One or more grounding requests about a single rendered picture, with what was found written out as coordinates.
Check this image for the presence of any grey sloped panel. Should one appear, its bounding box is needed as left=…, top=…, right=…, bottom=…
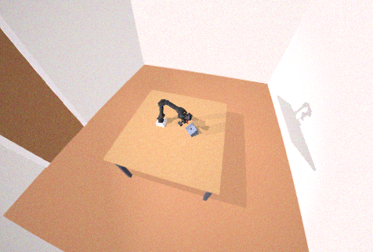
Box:
left=185, top=123, right=199, bottom=137

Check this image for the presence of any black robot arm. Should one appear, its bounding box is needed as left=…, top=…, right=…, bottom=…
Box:
left=157, top=99, right=192, bottom=123

